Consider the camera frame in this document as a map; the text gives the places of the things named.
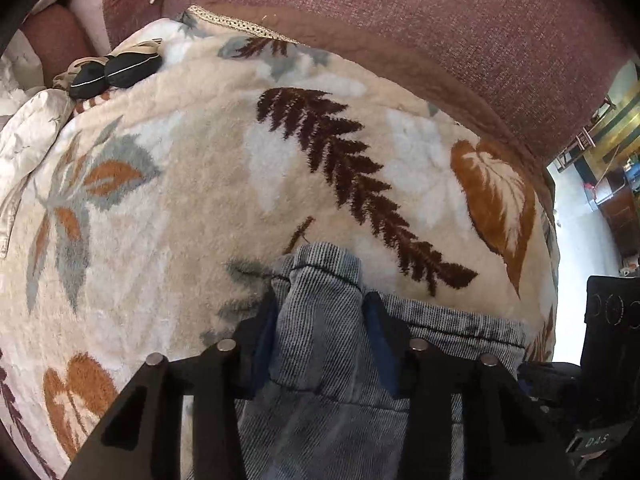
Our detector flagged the beige lace trimmed sheet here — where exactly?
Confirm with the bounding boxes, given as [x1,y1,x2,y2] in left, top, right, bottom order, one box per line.
[186,4,301,45]

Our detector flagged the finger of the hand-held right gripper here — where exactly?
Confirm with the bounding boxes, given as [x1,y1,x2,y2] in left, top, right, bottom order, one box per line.
[516,361,584,407]

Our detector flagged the blue denim pants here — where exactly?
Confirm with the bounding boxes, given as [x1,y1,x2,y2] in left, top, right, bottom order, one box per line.
[235,241,528,480]

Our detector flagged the pink red padded headboard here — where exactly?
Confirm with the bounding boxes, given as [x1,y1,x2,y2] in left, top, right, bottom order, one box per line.
[20,0,636,161]

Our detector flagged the white floral cloth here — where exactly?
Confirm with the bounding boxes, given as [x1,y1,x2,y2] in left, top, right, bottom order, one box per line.
[0,30,76,261]

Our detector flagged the leaf print fleece blanket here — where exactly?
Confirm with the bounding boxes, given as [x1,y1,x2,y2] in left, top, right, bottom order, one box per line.
[0,17,558,480]

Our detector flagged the wooden chair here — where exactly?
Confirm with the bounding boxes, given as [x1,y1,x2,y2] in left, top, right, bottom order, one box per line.
[552,94,618,176]

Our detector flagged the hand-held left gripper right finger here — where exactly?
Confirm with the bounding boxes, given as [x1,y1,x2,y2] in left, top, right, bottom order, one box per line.
[362,291,581,480]

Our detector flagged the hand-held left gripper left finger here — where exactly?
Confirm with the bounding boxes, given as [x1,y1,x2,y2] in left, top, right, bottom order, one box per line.
[62,287,280,480]

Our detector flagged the wooden cabinet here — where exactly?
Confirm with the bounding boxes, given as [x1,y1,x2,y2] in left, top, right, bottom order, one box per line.
[595,180,640,261]

